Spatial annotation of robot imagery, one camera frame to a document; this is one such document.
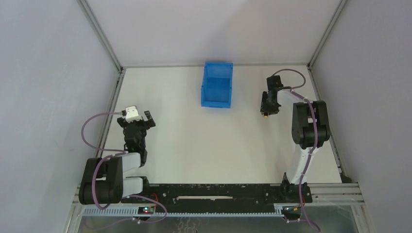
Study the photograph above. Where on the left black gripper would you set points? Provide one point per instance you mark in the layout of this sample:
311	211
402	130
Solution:
135	124

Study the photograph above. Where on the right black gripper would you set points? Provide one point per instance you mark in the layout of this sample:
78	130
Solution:
269	105

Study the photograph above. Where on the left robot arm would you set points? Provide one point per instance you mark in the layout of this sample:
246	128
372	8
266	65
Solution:
103	182

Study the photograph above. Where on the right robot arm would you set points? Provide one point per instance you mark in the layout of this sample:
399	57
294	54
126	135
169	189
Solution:
310	128

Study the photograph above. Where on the blue plastic bin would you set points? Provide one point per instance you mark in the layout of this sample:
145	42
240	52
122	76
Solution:
216	89

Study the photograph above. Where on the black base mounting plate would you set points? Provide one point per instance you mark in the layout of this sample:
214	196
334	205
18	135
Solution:
220	196

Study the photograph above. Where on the small electronics board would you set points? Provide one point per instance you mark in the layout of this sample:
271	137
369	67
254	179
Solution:
146	210

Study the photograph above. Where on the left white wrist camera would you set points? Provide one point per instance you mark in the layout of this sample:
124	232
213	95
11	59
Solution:
131	114

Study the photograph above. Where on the grey slotted cable duct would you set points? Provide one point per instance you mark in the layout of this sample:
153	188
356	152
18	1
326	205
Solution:
124	211

